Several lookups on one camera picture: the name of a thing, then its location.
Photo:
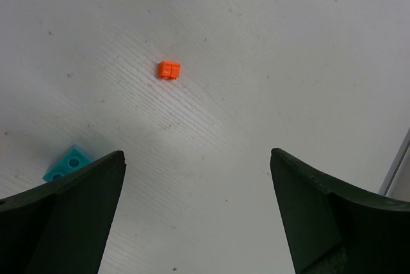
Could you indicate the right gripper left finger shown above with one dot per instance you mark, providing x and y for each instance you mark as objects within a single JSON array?
[{"x": 62, "y": 226}]

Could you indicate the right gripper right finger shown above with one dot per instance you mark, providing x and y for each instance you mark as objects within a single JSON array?
[{"x": 332, "y": 226}]

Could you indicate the teal lego brick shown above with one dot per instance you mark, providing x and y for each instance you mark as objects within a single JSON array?
[{"x": 74, "y": 159}]

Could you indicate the small orange lego upper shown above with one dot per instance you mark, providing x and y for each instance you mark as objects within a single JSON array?
[{"x": 169, "y": 70}]

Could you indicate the aluminium rail right edge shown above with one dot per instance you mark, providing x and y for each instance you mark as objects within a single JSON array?
[{"x": 394, "y": 169}]

